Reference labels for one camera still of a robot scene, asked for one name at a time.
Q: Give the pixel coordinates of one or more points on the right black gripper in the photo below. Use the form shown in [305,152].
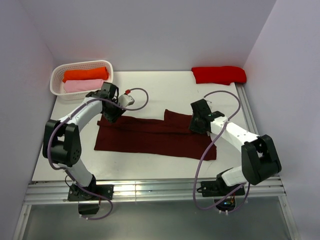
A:
[193,127]

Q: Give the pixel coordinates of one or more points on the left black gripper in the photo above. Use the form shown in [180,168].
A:
[112,119]

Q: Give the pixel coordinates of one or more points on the dark red t-shirt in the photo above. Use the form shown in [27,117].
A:
[168,137]

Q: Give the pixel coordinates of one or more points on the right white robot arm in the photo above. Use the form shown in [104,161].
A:
[259,157]

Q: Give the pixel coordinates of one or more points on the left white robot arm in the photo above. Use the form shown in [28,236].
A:
[62,143]

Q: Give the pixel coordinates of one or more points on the orange rolled t-shirt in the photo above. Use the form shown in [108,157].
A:
[86,74]

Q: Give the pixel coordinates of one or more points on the pink rolled t-shirt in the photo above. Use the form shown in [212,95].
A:
[75,86]

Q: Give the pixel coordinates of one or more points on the bright red folded t-shirt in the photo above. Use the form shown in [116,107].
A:
[222,75]

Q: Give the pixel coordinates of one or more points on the white plastic basket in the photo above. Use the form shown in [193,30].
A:
[56,84]

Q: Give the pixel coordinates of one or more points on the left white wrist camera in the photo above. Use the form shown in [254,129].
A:
[125,100]

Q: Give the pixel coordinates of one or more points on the aluminium side rail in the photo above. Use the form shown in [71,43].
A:
[246,109]

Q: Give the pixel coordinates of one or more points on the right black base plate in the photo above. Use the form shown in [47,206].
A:
[215,188]

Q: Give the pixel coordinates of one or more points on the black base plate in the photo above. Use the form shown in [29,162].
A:
[215,188]
[76,194]

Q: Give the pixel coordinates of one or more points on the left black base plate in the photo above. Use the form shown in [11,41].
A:
[76,194]

